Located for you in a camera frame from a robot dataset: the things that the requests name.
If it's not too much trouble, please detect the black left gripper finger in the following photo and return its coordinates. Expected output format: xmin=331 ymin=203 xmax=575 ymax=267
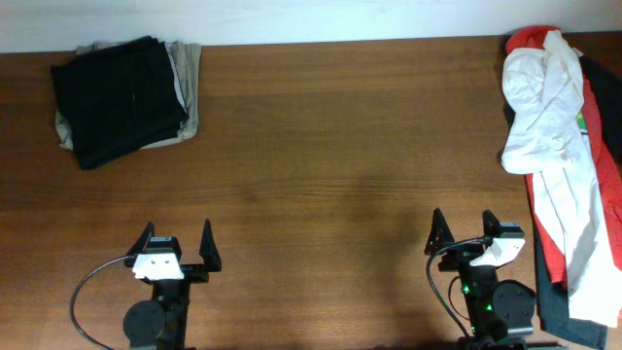
xmin=124 ymin=222 xmax=155 ymax=267
xmin=199 ymin=219 xmax=222 ymax=272

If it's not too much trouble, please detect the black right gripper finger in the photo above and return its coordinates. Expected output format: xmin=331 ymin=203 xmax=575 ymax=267
xmin=424 ymin=208 xmax=455 ymax=255
xmin=482 ymin=210 xmax=500 ymax=237

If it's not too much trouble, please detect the white t-shirt with robot print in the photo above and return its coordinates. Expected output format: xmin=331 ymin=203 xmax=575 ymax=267
xmin=501 ymin=29 xmax=621 ymax=328

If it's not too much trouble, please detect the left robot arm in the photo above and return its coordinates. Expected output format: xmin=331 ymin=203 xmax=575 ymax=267
xmin=122 ymin=221 xmax=222 ymax=350

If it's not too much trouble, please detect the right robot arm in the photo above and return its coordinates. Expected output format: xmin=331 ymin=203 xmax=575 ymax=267
xmin=424 ymin=208 xmax=562 ymax=350

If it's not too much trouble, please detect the red t-shirt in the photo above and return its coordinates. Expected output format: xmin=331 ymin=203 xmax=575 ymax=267
xmin=505 ymin=25 xmax=621 ymax=288

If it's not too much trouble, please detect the folded black garment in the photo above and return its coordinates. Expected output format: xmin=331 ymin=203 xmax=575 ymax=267
xmin=51 ymin=36 xmax=189 ymax=170

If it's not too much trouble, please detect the dark grey garment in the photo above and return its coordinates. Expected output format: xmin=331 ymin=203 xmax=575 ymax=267
xmin=501 ymin=53 xmax=622 ymax=350

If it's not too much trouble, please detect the folded beige garment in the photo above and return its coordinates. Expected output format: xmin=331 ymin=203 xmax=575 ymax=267
xmin=54 ymin=41 xmax=201 ymax=150

